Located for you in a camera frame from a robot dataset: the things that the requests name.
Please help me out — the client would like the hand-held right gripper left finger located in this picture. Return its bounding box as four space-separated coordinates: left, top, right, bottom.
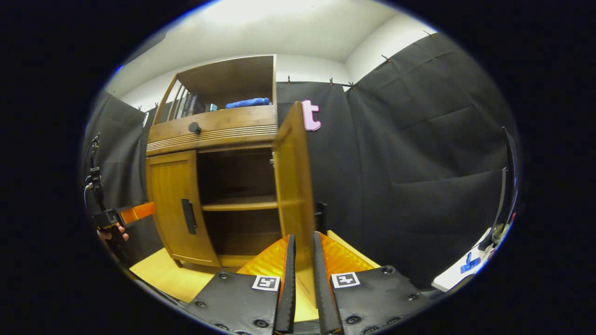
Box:
184 234 297 335

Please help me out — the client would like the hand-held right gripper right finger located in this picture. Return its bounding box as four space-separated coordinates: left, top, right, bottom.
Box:
313 232 431 335

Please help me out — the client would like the wooden shoe cabinet door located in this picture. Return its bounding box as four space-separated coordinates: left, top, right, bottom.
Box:
146 150 222 268
272 101 327 308

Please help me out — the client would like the wooden double-door shoe cabinet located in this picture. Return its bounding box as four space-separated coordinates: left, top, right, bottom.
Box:
146 55 284 270

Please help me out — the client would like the row of shelf books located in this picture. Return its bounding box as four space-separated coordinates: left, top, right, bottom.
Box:
175 91 208 119

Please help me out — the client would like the wooden drawer with black knob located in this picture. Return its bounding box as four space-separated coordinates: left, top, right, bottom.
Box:
147 105 278 156

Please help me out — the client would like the white side table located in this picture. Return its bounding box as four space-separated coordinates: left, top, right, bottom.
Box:
431 228 494 292

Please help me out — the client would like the small blue object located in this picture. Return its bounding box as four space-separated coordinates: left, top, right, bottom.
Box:
461 254 481 274

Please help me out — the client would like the blue folded towel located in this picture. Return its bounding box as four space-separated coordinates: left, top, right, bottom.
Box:
226 97 271 109

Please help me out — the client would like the large ceiling light panel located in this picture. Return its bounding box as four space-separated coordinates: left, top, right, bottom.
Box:
200 0 331 24

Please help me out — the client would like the dark curved frame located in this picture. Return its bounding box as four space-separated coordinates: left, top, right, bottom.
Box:
480 126 520 252

